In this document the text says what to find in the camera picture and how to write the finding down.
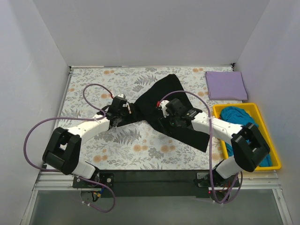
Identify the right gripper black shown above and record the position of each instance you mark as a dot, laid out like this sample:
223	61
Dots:
162	119

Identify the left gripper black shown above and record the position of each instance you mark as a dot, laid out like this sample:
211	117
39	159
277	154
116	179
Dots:
131	112

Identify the black t-shirt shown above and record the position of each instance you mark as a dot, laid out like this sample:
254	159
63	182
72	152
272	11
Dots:
145	108

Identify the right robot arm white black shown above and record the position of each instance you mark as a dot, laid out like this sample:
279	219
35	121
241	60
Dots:
248	144

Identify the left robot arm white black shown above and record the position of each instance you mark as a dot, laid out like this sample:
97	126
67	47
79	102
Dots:
63	149

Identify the floral patterned table mat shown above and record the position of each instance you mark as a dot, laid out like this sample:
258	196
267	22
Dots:
135	146

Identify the folded purple t-shirt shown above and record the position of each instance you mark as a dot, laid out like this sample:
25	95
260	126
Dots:
225	86

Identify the teal t-shirt in bin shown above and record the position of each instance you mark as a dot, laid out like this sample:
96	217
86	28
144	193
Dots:
237	115

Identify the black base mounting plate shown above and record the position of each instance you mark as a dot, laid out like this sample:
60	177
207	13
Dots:
154	184

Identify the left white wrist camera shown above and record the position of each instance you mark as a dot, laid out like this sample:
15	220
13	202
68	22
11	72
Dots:
119	105

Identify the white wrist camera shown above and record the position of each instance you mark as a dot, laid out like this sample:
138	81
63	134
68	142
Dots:
119	105
161	105

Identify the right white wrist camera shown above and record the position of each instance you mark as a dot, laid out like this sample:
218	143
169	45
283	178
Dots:
161	105

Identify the aluminium frame rail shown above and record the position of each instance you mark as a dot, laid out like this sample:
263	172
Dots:
59	181

